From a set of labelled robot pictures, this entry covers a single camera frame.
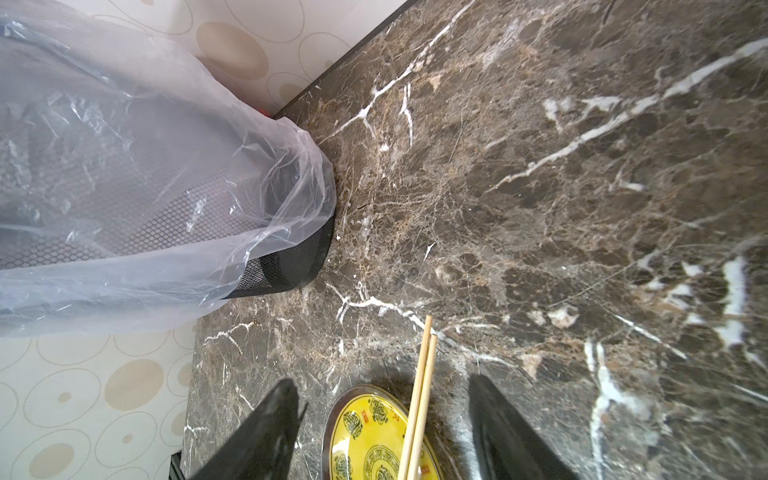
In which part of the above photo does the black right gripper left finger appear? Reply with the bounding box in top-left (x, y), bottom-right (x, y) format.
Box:
top-left (193, 378), bottom-right (306, 480)

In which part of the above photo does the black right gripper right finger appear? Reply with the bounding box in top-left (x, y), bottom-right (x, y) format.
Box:
top-left (469, 375), bottom-right (577, 479)

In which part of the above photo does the wooden disposable chopsticks pair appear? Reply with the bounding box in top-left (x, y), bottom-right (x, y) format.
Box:
top-left (398, 315), bottom-right (438, 480)

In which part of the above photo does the yellow patterned round plate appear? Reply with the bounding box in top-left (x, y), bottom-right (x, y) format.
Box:
top-left (321, 385), bottom-right (408, 480)

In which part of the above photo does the clear plastic bin liner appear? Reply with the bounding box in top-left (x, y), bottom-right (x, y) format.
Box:
top-left (0, 0), bottom-right (338, 338)

